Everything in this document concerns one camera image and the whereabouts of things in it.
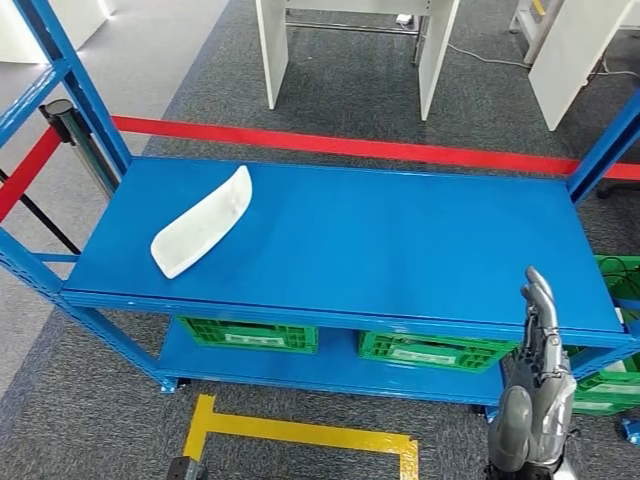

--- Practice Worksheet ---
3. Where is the white desk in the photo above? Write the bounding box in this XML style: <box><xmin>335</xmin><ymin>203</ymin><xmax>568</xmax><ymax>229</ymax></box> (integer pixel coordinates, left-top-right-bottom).
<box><xmin>528</xmin><ymin>0</ymin><xmax>640</xmax><ymax>132</ymax></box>
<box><xmin>254</xmin><ymin>0</ymin><xmax>461</xmax><ymax>123</ymax></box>

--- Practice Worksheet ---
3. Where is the white floor cable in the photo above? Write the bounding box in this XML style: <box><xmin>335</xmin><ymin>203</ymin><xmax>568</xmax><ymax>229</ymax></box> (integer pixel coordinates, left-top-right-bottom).
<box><xmin>446</xmin><ymin>42</ymin><xmax>640</xmax><ymax>79</ymax></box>

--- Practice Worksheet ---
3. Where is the grey step ladder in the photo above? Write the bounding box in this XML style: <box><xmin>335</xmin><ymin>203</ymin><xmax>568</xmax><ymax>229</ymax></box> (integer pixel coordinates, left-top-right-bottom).
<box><xmin>509</xmin><ymin>0</ymin><xmax>561</xmax><ymax>66</ymax></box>

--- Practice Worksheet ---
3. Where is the red barrier belt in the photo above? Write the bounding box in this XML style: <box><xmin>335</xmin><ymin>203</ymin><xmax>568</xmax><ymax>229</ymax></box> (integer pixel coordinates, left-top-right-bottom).
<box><xmin>112</xmin><ymin>115</ymin><xmax>640</xmax><ymax>182</ymax></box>
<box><xmin>0</xmin><ymin>125</ymin><xmax>63</xmax><ymax>223</ymax></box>

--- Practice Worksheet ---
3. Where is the blue steel shelf rack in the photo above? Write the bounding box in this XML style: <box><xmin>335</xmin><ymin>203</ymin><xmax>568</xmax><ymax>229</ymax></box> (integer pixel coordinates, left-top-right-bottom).
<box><xmin>0</xmin><ymin>0</ymin><xmax>640</xmax><ymax>425</ymax></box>

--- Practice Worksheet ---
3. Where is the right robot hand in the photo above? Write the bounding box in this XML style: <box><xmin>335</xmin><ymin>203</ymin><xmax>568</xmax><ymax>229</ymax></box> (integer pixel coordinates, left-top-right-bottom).
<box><xmin>487</xmin><ymin>266</ymin><xmax>578</xmax><ymax>475</ymax></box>

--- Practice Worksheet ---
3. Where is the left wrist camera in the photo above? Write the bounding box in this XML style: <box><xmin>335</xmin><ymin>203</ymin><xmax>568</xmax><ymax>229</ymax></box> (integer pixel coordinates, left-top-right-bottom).
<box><xmin>165</xmin><ymin>455</ymin><xmax>208</xmax><ymax>480</ymax></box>

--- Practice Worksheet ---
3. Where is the black barrier post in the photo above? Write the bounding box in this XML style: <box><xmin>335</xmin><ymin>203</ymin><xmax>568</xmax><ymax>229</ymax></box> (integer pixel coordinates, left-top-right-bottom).
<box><xmin>38</xmin><ymin>99</ymin><xmax>121</xmax><ymax>200</ymax></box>

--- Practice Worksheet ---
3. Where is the black strap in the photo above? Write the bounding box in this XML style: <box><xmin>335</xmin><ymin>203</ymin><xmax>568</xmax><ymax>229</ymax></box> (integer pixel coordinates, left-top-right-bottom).
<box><xmin>0</xmin><ymin>168</ymin><xmax>82</xmax><ymax>256</ymax></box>

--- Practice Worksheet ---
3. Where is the white plastic cover part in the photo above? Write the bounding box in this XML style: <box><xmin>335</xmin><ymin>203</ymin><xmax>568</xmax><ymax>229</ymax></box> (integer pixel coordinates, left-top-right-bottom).
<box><xmin>150</xmin><ymin>164</ymin><xmax>254</xmax><ymax>281</ymax></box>

